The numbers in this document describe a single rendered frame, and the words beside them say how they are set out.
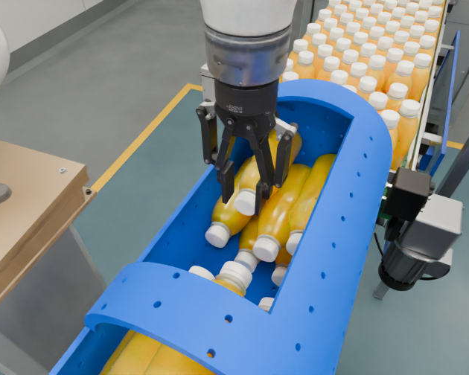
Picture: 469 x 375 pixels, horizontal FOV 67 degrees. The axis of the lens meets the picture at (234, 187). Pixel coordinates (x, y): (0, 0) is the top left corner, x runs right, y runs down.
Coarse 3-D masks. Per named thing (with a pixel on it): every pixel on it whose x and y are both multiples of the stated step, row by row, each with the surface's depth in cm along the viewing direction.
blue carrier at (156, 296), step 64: (320, 128) 64; (384, 128) 58; (192, 192) 57; (320, 192) 44; (192, 256) 60; (320, 256) 39; (128, 320) 32; (192, 320) 31; (256, 320) 32; (320, 320) 36
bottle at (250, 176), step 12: (276, 132) 65; (276, 144) 62; (300, 144) 66; (252, 156) 63; (252, 168) 59; (240, 180) 59; (252, 180) 58; (240, 192) 58; (252, 192) 57; (276, 192) 60
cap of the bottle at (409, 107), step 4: (404, 100) 79; (408, 100) 79; (412, 100) 79; (404, 104) 78; (408, 104) 78; (412, 104) 78; (416, 104) 78; (420, 104) 78; (404, 108) 78; (408, 108) 78; (412, 108) 77; (416, 108) 77; (404, 112) 79; (408, 112) 78; (412, 112) 78; (416, 112) 78
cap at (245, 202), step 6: (246, 192) 57; (240, 198) 56; (246, 198) 56; (252, 198) 56; (234, 204) 58; (240, 204) 57; (246, 204) 56; (252, 204) 56; (240, 210) 58; (246, 210) 57; (252, 210) 57
